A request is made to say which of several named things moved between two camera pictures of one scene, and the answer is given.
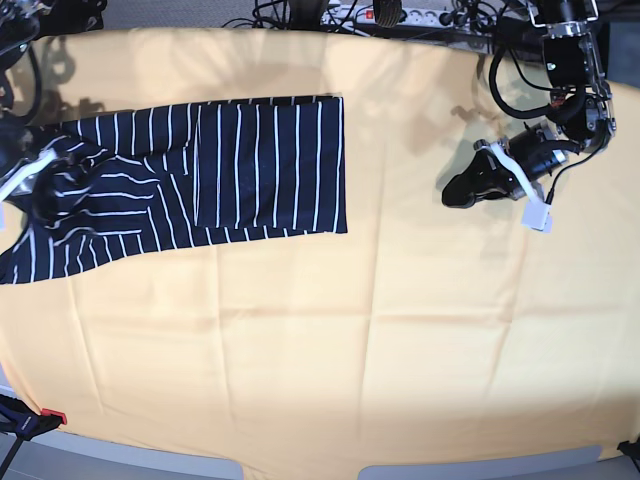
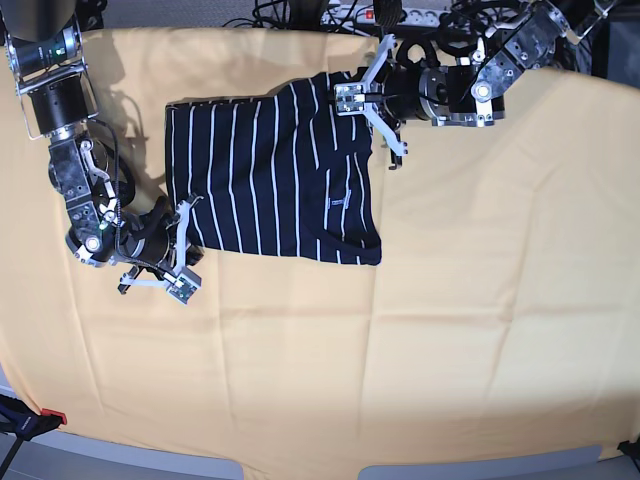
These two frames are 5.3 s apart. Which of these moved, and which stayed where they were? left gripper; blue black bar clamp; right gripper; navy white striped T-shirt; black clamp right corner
Moved: left gripper; navy white striped T-shirt; right gripper
Stayed: black clamp right corner; blue black bar clamp
